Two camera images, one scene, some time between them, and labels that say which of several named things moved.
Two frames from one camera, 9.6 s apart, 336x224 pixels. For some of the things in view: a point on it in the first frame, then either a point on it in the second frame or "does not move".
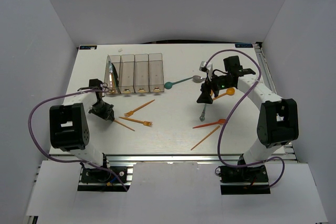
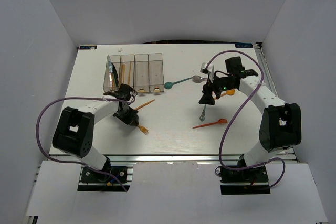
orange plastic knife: [113, 80] does not move
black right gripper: [205, 97] does not move
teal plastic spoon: [169, 85] does not move
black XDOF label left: [87, 47] does not move
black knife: [115, 75] does not move
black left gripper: [105, 114] -> [129, 120]
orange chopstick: [123, 125] -> [122, 76]
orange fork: [147, 123] -> [144, 129]
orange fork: [131, 113] does not move
